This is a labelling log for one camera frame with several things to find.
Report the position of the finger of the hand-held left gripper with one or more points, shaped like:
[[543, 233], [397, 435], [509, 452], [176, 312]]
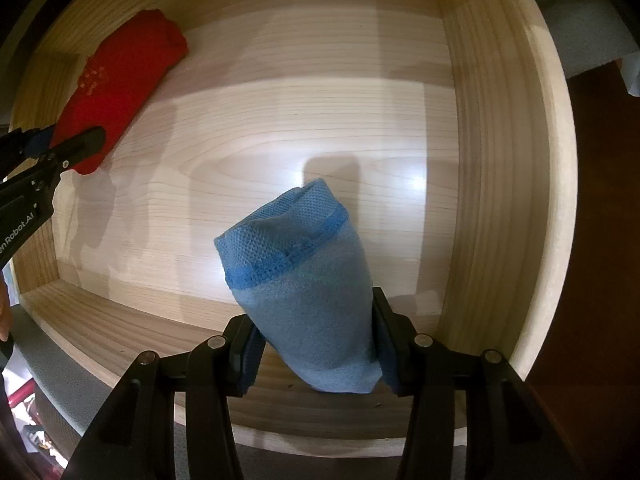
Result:
[[40, 141], [82, 142]]

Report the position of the red underwear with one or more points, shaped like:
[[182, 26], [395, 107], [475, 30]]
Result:
[[120, 85]]

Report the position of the blue underwear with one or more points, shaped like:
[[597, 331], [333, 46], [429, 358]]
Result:
[[310, 300]]

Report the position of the wooden drawer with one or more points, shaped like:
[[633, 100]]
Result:
[[300, 125]]

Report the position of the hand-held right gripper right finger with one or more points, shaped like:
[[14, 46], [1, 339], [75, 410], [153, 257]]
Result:
[[387, 355]]

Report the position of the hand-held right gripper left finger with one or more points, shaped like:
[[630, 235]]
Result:
[[250, 360]]

